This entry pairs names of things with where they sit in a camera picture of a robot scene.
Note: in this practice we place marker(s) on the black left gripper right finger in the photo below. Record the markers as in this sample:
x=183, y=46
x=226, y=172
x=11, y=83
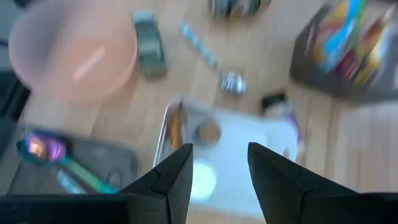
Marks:
x=311, y=208

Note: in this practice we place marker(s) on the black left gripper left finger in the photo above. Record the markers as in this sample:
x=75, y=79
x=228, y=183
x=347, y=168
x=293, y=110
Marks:
x=124, y=208

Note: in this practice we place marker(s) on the white lid spice jar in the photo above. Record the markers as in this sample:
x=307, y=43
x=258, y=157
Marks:
x=202, y=180

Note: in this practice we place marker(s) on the white plastic bin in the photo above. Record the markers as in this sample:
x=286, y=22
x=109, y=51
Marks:
x=242, y=155

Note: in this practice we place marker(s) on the purple label spice jar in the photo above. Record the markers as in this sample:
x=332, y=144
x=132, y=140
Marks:
x=280, y=112

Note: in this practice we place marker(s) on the blue yellow snack packet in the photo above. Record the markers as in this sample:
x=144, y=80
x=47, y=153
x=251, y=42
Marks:
x=339, y=40

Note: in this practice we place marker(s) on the yellow white chips bag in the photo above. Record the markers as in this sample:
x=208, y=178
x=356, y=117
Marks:
x=377, y=49

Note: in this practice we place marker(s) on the grey plastic holder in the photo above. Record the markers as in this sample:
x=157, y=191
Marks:
x=326, y=81
x=105, y=161

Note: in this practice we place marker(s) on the green spice jar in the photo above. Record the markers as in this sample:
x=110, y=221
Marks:
x=150, y=46

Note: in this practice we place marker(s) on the pink translucent bowl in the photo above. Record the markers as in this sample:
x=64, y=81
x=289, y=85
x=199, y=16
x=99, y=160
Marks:
x=68, y=53

